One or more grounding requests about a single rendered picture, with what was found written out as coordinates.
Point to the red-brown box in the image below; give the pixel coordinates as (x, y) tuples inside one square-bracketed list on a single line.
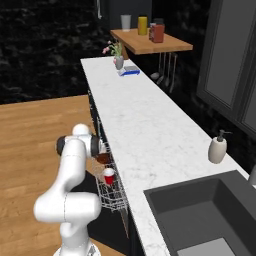
[(156, 33)]

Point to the hanging grey spatula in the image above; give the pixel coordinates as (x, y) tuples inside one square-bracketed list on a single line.
[(172, 83), (167, 78)]

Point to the beige soap dispenser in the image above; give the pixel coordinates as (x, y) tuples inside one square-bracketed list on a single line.
[(217, 150)]

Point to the grey wall cupboard door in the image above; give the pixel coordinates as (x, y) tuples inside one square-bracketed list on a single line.
[(250, 110), (223, 56)]

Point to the grey cup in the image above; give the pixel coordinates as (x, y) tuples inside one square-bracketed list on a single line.
[(126, 23)]

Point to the hanging grey spoon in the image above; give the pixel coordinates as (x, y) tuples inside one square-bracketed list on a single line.
[(161, 79)]

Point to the wooden shelf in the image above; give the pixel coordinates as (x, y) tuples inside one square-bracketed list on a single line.
[(150, 43)]

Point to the red cup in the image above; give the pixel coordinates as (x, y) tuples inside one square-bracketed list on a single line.
[(109, 177)]

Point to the brown bowl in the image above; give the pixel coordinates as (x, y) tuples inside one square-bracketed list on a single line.
[(103, 158)]

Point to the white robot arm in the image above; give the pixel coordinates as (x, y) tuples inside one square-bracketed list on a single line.
[(71, 180)]

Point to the pink flowers in grey vase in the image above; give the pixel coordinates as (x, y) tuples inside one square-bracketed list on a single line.
[(118, 61)]

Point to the yellow jar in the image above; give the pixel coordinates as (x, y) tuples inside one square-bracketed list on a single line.
[(142, 26)]

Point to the hanging grey ladle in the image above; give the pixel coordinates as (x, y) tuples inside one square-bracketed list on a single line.
[(155, 76)]

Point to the dark grey sink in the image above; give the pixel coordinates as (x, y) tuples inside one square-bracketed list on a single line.
[(203, 213)]

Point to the grey tap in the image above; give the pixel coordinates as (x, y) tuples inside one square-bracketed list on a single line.
[(253, 176)]

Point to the black dishwasher door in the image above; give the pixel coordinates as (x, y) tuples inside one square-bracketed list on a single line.
[(110, 226)]

